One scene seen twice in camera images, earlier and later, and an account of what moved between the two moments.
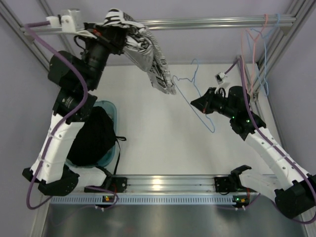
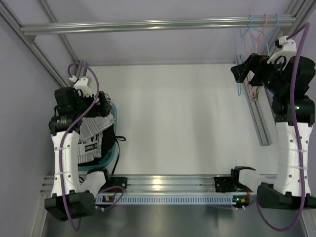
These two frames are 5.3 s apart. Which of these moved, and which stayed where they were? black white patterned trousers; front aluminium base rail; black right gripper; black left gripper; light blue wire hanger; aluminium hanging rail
Moved: black left gripper; black right gripper; light blue wire hanger; black white patterned trousers
Stayed: aluminium hanging rail; front aluminium base rail
